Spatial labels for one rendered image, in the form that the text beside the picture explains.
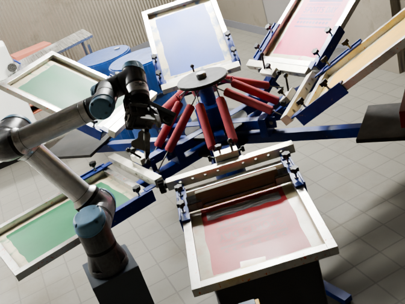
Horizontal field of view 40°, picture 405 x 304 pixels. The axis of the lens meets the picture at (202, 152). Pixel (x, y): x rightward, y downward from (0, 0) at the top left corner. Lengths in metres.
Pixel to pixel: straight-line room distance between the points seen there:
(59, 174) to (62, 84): 1.93
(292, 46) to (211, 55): 0.63
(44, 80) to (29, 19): 5.59
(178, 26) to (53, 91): 1.13
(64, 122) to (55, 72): 2.25
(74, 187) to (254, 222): 0.84
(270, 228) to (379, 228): 1.58
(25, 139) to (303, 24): 2.47
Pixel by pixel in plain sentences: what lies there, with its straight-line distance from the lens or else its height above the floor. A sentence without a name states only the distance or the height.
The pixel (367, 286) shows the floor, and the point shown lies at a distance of 3.48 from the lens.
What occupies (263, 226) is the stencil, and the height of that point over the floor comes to 0.96.
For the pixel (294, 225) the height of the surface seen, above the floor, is 0.96.
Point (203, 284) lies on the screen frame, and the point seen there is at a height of 0.99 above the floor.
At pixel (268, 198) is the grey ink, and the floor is 0.96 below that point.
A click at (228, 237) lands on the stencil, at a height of 0.96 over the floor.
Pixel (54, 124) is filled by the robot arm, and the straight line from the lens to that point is 1.83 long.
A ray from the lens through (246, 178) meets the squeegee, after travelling 2.62.
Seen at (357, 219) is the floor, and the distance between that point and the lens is 4.01.
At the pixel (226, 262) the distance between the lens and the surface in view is 2.31.
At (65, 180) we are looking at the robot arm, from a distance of 2.06.
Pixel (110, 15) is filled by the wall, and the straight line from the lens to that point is 9.74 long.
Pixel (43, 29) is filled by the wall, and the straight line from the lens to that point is 9.55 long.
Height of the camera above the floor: 2.34
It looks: 25 degrees down
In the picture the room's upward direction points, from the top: 18 degrees counter-clockwise
